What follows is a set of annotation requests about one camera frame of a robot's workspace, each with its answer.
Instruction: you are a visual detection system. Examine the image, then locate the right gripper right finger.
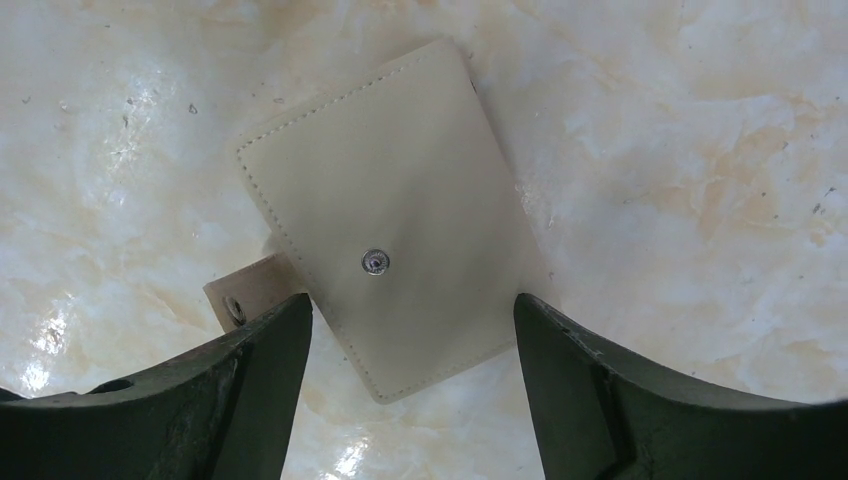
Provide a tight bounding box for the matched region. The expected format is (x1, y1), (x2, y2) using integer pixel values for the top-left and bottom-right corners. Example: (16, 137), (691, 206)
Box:
(514, 294), (847, 479)

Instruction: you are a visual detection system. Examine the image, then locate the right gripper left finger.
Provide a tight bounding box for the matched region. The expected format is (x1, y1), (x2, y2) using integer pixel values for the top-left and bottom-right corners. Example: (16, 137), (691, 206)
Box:
(1, 294), (313, 479)

